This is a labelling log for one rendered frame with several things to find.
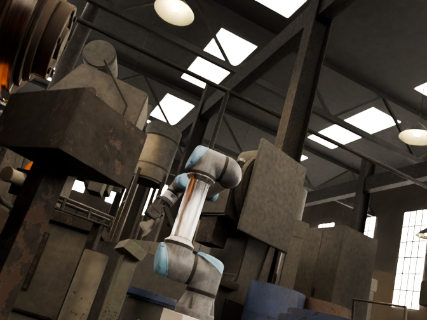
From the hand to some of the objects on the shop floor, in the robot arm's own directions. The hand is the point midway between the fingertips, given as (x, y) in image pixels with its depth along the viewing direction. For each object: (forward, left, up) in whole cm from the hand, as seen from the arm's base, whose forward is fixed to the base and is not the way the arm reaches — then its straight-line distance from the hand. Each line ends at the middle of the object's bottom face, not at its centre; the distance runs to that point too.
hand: (145, 235), depth 215 cm
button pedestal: (+2, -6, -66) cm, 67 cm away
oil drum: (-181, -210, -66) cm, 285 cm away
